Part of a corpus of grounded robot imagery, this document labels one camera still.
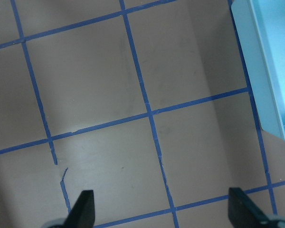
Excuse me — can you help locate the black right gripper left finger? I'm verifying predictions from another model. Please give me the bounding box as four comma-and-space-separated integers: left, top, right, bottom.
63, 190, 95, 228

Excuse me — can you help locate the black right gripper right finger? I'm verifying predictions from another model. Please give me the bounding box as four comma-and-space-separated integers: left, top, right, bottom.
228, 188, 276, 228

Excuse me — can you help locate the light blue plastic bin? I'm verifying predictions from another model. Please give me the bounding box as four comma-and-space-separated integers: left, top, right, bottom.
231, 0, 285, 141

